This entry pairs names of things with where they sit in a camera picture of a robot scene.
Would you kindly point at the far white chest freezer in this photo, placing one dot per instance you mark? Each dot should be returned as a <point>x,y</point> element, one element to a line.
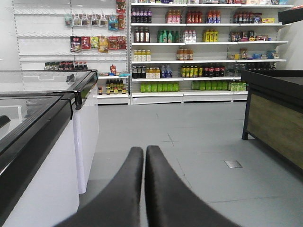
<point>83,84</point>

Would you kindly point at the white pegboard snack rack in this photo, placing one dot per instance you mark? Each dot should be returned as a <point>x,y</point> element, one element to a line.
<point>77,34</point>

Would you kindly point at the white drinks shelving unit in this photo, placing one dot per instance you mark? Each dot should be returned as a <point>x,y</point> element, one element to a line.
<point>194,51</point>

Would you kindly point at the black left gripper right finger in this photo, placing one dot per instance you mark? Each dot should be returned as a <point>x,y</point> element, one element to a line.
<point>169,202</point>

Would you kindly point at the white chest freezer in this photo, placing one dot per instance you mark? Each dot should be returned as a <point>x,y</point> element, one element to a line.
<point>83,84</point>
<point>38,173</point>

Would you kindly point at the near white chest freezer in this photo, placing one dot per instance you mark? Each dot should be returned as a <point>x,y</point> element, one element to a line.
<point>38,173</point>

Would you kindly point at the black wooden produce stand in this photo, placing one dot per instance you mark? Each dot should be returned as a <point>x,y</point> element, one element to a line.
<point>274,112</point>

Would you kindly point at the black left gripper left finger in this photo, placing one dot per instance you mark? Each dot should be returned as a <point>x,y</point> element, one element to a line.
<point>118,204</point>

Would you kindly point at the metal floor socket plate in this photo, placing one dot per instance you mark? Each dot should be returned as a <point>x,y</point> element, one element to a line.
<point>233,164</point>

